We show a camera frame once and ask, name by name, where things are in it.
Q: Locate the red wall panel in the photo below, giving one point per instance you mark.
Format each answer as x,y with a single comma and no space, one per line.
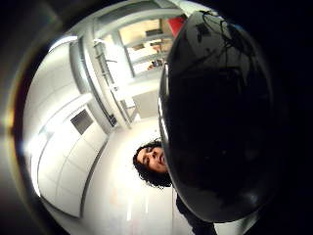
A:
176,24

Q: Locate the grey ceiling vent grille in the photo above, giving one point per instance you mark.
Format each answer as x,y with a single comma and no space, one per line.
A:
81,121

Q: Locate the the person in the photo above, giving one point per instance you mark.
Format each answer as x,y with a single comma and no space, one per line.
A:
152,160

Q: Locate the bright ceiling light strip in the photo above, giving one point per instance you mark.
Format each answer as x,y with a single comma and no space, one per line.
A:
62,42

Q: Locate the grey framed glass partition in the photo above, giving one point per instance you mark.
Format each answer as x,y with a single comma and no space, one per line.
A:
147,45

